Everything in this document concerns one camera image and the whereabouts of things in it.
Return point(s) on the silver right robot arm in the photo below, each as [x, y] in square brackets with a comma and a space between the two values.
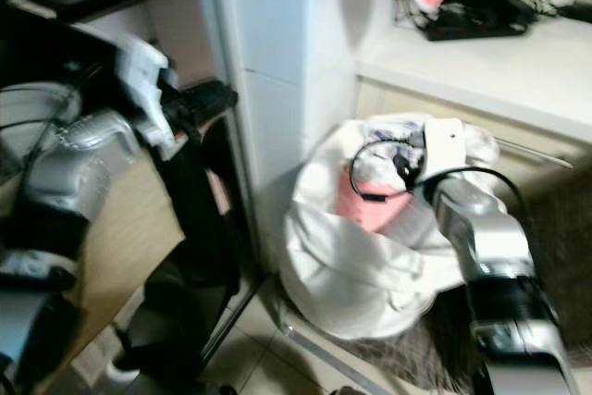
[490, 247]

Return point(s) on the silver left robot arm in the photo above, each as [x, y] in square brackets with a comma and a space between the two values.
[55, 173]

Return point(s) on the pink garment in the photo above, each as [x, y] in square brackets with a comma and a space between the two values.
[375, 208]

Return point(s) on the white laundry bag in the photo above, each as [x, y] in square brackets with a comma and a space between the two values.
[361, 275]

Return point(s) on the white counter ledge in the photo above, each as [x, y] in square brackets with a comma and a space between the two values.
[481, 71]

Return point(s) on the brown floor mat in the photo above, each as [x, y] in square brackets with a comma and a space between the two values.
[416, 358]

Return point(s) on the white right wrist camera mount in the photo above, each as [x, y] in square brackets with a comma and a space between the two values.
[446, 145]

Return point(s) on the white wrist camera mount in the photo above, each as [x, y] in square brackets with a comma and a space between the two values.
[148, 80]
[446, 145]

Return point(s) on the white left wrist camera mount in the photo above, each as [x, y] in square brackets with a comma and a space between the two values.
[148, 80]

